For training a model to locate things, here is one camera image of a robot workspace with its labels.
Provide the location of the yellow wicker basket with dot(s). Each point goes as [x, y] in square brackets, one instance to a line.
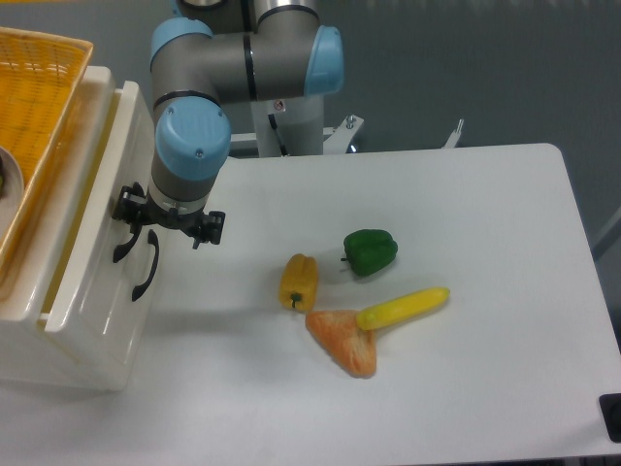
[40, 74]

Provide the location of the yellow banana toy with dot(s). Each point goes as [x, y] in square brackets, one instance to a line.
[402, 308]

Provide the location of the orange carrot slice toy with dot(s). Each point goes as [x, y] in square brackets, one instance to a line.
[351, 347]

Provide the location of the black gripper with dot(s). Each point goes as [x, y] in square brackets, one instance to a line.
[135, 208]

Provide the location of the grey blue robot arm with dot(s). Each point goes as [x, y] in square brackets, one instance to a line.
[208, 55]

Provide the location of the white drawer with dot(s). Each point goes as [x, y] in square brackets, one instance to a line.
[109, 311]
[126, 159]

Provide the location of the green bell pepper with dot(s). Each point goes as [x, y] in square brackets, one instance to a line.
[368, 251]

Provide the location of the white drawer cabinet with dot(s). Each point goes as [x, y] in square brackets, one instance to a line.
[28, 353]

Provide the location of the yellow bell pepper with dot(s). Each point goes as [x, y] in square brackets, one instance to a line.
[299, 283]

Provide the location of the black device at table edge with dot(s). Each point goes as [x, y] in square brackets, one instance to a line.
[610, 405]

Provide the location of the white pedestal base frame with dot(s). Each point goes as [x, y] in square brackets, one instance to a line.
[270, 141]

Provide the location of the grey plate in basket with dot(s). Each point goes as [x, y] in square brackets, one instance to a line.
[12, 189]

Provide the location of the black top drawer handle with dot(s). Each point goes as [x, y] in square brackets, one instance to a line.
[122, 250]

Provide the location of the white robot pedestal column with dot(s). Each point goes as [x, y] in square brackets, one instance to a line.
[302, 120]

